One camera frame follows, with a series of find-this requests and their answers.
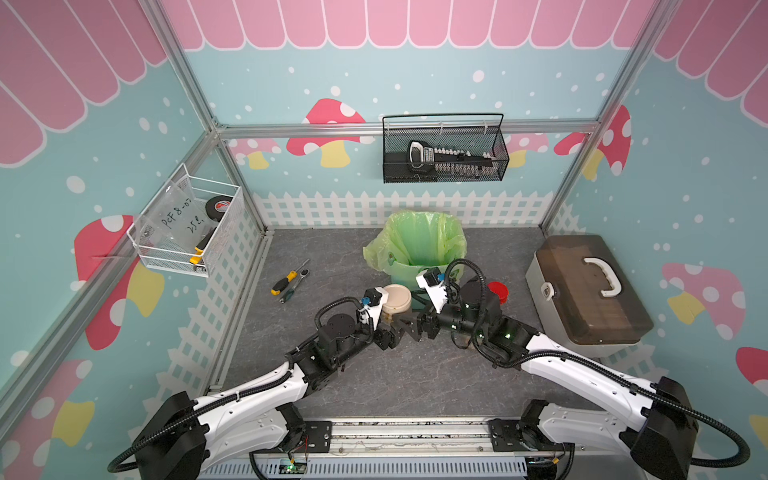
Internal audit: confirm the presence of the peanut jar red lid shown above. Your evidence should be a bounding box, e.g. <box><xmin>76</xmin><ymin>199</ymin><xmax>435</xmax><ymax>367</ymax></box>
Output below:
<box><xmin>488</xmin><ymin>281</ymin><xmax>509</xmax><ymax>305</ymax></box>

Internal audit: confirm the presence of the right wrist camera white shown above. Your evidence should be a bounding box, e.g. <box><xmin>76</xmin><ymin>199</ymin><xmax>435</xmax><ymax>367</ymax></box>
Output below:
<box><xmin>416</xmin><ymin>267</ymin><xmax>448</xmax><ymax>313</ymax></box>

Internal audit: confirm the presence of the black wire mesh basket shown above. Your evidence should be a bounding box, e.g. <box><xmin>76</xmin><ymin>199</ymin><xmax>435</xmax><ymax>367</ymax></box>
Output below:
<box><xmin>381</xmin><ymin>113</ymin><xmax>509</xmax><ymax>183</ymax></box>

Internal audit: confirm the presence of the yellow black screwdriver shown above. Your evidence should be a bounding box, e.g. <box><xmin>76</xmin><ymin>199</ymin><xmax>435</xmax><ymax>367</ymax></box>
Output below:
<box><xmin>271</xmin><ymin>259</ymin><xmax>310</xmax><ymax>296</ymax></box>

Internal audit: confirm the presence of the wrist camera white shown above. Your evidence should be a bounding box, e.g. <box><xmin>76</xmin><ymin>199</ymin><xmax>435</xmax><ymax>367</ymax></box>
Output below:
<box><xmin>416</xmin><ymin>267</ymin><xmax>448</xmax><ymax>313</ymax></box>
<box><xmin>358</xmin><ymin>287</ymin><xmax>389</xmax><ymax>331</ymax></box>

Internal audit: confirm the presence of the socket wrench set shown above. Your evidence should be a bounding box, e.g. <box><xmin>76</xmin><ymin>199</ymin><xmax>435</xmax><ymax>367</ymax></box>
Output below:
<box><xmin>407</xmin><ymin>141</ymin><xmax>499</xmax><ymax>179</ymax></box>

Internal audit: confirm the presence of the green plastic bin liner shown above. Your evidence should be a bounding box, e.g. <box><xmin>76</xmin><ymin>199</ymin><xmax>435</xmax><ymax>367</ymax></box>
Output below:
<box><xmin>363</xmin><ymin>210</ymin><xmax>468</xmax><ymax>275</ymax></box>

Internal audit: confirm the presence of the black tape roll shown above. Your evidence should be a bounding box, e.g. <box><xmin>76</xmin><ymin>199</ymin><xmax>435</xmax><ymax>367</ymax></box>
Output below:
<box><xmin>205</xmin><ymin>195</ymin><xmax>233</xmax><ymax>222</ymax></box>

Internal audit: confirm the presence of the brown lidded tool box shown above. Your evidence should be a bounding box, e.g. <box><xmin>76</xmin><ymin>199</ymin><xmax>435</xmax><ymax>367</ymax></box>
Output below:
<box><xmin>526</xmin><ymin>235</ymin><xmax>653</xmax><ymax>358</ymax></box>

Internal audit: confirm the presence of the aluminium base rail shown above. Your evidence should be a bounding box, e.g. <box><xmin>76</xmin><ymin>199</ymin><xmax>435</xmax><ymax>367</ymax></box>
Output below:
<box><xmin>197</xmin><ymin>413</ymin><xmax>649</xmax><ymax>480</ymax></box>

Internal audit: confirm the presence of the green trash bin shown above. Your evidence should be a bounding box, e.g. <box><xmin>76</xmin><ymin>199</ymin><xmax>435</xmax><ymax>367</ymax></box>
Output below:
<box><xmin>386</xmin><ymin>255</ymin><xmax>448</xmax><ymax>290</ymax></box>

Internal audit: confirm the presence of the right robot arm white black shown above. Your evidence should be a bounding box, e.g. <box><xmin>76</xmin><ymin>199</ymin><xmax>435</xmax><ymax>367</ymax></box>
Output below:
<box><xmin>416</xmin><ymin>259</ymin><xmax>751</xmax><ymax>479</ymax></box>

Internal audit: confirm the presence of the clear wall bin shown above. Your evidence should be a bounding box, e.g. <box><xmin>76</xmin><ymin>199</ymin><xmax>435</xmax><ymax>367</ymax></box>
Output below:
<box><xmin>127</xmin><ymin>164</ymin><xmax>247</xmax><ymax>278</ymax></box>

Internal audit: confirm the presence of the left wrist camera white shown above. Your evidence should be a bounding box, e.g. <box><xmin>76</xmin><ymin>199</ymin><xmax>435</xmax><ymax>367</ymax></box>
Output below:
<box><xmin>358</xmin><ymin>287</ymin><xmax>389</xmax><ymax>331</ymax></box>

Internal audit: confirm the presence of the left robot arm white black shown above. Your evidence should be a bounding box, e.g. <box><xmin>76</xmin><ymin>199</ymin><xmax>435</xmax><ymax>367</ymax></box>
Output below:
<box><xmin>107</xmin><ymin>287</ymin><xmax>411</xmax><ymax>479</ymax></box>

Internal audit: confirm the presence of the yellow utility knife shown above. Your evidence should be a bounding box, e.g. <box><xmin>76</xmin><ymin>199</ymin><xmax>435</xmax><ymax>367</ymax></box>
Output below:
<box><xmin>189</xmin><ymin>230</ymin><xmax>214</xmax><ymax>266</ymax></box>

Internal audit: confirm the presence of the peanut jar beige lid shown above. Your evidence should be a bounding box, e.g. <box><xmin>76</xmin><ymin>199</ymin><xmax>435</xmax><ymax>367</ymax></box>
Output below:
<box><xmin>381</xmin><ymin>284</ymin><xmax>412</xmax><ymax>325</ymax></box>

